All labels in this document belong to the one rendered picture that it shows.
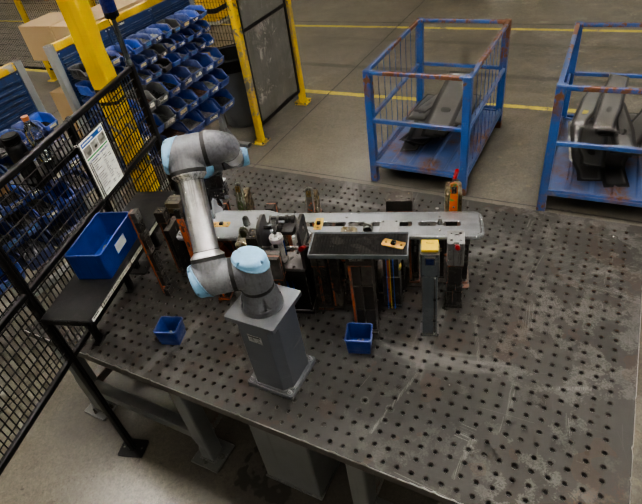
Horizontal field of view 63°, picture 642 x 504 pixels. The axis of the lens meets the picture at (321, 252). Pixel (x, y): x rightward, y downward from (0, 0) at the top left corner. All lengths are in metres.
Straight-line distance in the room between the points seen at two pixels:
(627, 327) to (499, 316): 0.48
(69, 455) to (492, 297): 2.30
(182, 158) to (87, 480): 1.89
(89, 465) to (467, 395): 1.98
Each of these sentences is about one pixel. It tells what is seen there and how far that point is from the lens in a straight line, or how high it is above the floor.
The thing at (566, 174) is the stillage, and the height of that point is 0.16.
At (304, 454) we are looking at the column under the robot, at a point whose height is 0.39.
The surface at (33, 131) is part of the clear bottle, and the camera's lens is 2.46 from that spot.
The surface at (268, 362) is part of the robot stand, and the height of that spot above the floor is 0.89.
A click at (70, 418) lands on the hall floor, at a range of 3.37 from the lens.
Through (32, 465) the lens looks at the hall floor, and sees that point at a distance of 3.31.
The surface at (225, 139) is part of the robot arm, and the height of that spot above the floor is 1.63.
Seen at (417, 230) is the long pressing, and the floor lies 1.00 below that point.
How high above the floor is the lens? 2.38
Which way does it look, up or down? 39 degrees down
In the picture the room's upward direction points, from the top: 10 degrees counter-clockwise
